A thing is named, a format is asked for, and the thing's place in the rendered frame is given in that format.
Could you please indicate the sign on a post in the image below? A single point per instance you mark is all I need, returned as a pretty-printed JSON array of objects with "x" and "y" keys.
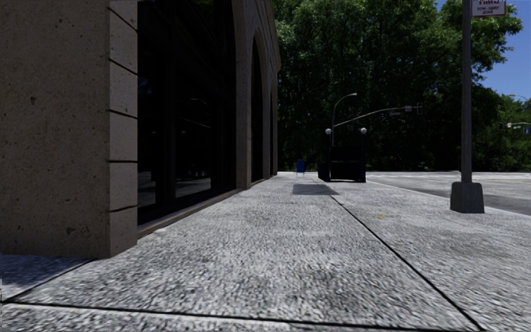
[{"x": 466, "y": 124}]

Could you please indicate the trees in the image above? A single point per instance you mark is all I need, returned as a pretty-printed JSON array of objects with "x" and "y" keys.
[{"x": 386, "y": 62}]

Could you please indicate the pale stone building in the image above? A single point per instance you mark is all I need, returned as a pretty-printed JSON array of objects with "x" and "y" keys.
[{"x": 62, "y": 124}]

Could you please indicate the traffic light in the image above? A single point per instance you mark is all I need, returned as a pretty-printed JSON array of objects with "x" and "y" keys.
[
  {"x": 333, "y": 124},
  {"x": 517, "y": 124}
]

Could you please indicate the blue letter box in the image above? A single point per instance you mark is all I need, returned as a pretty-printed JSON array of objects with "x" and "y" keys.
[{"x": 300, "y": 166}]

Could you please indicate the dark stairway railing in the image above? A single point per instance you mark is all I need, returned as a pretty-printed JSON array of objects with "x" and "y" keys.
[{"x": 346, "y": 164}]

